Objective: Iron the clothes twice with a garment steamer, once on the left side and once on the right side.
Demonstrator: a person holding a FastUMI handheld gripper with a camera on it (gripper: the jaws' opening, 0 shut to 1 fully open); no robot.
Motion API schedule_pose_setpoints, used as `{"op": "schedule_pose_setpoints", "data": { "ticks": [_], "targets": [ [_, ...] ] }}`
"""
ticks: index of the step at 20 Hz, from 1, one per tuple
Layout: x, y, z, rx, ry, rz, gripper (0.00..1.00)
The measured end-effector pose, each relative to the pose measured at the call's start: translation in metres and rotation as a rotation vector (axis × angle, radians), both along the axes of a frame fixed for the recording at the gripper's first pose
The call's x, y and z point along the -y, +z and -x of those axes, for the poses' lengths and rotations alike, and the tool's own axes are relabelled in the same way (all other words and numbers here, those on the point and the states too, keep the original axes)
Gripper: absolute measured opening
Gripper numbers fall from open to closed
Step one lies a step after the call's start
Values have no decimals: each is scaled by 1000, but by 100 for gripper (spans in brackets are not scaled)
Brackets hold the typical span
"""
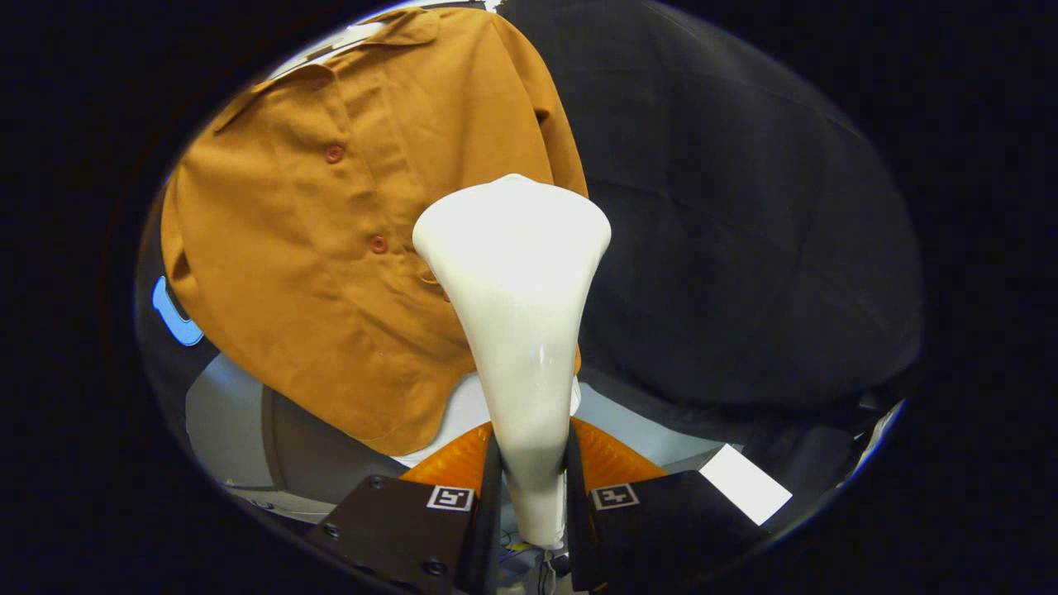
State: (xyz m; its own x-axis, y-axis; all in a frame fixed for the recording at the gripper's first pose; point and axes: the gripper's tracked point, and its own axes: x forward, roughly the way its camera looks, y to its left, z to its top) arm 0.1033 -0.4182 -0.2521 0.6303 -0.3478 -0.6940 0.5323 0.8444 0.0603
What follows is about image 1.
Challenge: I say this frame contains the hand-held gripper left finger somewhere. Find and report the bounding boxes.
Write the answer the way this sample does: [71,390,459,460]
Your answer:
[304,421,503,595]

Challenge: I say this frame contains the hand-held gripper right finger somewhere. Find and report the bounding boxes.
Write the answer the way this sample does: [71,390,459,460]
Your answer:
[565,417,770,594]

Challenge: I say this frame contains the white garment steamer head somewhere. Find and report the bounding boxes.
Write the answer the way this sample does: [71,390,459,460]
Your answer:
[412,174,612,550]

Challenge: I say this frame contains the orange button shirt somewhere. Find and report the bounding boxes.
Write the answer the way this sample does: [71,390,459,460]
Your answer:
[161,4,589,457]

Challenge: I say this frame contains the white clothes hanger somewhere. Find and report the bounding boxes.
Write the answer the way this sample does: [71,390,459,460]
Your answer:
[273,21,389,79]

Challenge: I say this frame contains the white inner cloth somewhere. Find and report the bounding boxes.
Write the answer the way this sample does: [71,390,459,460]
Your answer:
[388,374,584,468]

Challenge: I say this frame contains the white flat panel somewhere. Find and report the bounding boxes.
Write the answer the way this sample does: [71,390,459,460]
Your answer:
[698,444,793,526]

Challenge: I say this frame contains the grey drawer cabinet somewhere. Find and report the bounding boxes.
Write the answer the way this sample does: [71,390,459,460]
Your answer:
[186,355,414,517]

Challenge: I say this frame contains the black backdrop cloth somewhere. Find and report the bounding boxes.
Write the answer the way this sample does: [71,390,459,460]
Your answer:
[136,0,925,497]

